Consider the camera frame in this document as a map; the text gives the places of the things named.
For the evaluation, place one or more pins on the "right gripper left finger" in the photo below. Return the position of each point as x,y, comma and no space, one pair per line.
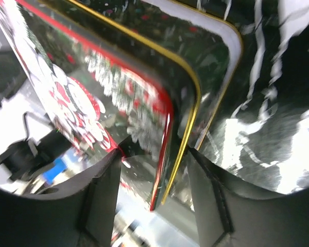
77,212

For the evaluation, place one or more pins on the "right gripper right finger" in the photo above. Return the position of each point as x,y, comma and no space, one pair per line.
232,212

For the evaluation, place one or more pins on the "gold tin lid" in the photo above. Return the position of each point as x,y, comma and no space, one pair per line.
104,73

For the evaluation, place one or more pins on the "gold cookie tin box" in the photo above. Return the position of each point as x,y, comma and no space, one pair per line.
209,46

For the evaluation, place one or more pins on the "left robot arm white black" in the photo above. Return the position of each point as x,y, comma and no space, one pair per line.
27,159

